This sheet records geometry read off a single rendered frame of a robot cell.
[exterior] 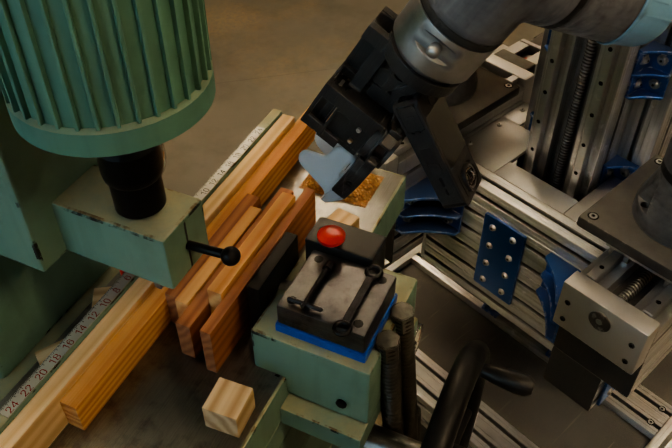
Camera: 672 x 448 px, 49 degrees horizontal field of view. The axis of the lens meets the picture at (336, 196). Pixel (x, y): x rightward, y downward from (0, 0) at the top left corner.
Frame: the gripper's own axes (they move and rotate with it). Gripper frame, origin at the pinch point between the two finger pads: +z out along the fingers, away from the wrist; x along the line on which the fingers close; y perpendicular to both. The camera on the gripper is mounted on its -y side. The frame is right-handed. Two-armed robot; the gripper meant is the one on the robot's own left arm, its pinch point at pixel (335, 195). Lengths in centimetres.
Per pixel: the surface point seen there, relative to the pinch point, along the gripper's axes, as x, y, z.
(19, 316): 14.2, 20.2, 36.0
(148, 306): 11.0, 8.3, 20.8
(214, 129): -126, 37, 146
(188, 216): 7.7, 10.3, 7.3
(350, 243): -0.8, -4.6, 5.3
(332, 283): 4.4, -5.3, 6.0
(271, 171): -15.5, 7.3, 20.5
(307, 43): -194, 34, 144
